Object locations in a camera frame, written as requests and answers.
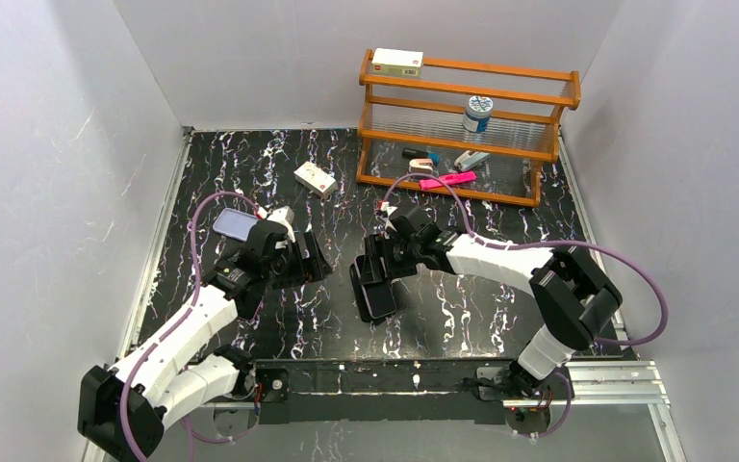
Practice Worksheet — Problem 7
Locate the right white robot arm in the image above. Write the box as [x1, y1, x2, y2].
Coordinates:
[349, 206, 623, 396]

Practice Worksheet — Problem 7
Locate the white smartphone dark screen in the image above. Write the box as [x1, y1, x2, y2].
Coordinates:
[363, 281, 397, 320]

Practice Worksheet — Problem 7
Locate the black teal marker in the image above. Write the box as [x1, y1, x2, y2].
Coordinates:
[401, 147, 440, 165]

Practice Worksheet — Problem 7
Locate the white red small box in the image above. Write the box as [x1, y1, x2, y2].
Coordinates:
[293, 162, 337, 199]

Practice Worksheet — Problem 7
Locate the white teal stapler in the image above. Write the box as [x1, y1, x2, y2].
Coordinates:
[454, 150, 490, 172]

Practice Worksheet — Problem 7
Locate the blue white round jar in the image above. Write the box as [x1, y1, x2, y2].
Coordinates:
[462, 95, 494, 133]

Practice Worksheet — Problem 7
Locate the lavender smartphone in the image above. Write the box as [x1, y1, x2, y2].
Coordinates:
[212, 208, 259, 242]

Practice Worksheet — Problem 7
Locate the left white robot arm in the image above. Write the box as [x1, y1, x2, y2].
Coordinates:
[76, 219, 332, 461]

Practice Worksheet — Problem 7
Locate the black phone case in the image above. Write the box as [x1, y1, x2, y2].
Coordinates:
[349, 262, 391, 324]

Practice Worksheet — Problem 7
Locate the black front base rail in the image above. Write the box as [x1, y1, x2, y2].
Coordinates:
[255, 358, 534, 424]

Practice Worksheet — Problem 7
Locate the pink highlighter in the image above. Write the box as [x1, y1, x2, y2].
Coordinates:
[419, 171, 477, 191]

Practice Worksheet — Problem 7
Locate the white box on shelf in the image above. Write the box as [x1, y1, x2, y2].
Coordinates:
[370, 48, 423, 78]

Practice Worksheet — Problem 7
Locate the beige small stapler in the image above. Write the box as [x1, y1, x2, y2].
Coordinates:
[408, 158, 434, 175]

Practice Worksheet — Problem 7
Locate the pink-edged dark smartphone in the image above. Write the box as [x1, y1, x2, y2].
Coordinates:
[237, 296, 264, 321]

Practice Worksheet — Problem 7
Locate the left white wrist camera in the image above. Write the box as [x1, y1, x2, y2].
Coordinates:
[267, 206, 295, 243]

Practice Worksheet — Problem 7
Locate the orange wooden shelf rack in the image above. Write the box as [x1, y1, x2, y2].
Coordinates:
[356, 49, 582, 207]

